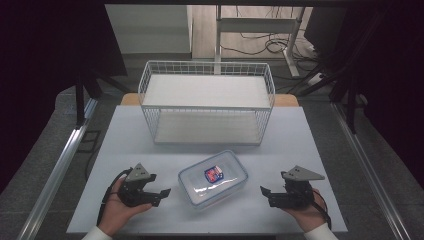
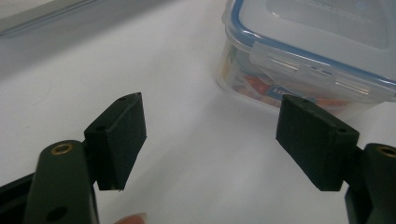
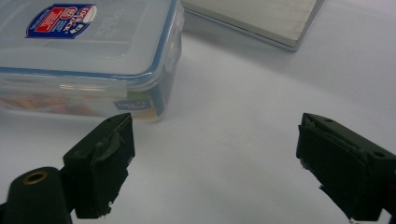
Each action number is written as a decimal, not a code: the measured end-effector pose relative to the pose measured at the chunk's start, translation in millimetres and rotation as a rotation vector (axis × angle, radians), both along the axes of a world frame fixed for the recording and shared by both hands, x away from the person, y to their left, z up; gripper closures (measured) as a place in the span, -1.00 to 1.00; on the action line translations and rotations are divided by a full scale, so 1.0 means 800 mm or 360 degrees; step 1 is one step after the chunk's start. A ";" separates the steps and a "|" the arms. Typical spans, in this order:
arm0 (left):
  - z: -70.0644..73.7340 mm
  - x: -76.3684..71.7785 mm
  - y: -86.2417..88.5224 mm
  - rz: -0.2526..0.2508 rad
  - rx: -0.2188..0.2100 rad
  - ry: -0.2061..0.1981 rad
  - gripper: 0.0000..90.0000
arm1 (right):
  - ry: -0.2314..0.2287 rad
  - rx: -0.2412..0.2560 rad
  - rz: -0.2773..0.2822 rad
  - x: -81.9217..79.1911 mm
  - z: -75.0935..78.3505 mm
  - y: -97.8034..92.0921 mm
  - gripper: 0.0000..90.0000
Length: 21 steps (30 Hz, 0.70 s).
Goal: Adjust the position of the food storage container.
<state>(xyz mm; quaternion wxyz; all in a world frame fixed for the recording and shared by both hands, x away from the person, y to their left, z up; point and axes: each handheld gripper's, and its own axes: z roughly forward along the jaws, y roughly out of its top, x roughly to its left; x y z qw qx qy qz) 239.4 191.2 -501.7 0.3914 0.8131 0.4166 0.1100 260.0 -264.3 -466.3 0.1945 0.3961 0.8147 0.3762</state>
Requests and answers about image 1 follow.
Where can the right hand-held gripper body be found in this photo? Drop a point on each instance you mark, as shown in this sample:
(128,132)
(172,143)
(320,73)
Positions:
(298,190)

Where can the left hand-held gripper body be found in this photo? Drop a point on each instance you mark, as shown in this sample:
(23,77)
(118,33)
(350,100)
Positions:
(136,182)

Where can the clear plastic lidded container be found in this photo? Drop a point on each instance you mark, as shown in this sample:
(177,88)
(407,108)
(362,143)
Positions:
(213,178)

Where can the person's right hand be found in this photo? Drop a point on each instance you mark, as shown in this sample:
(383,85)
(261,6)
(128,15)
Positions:
(308,216)

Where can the person's left hand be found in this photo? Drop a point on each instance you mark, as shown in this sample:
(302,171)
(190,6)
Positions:
(116,210)

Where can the wooden table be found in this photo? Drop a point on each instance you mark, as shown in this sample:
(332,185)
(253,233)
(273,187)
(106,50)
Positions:
(130,99)

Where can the black tripod stand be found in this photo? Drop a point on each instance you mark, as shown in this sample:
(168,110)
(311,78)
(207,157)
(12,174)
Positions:
(350,96)
(80,100)

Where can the black curtain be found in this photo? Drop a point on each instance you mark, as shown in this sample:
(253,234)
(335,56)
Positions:
(393,83)
(40,66)

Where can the white cabinet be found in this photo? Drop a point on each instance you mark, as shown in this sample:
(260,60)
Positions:
(150,28)

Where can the black floor bracket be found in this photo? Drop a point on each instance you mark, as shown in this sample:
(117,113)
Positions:
(89,141)

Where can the aluminium rail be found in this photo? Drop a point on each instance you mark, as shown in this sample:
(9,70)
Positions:
(370,173)
(58,166)

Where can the white metal desk frame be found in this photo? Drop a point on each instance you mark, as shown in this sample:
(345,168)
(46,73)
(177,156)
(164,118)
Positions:
(256,25)

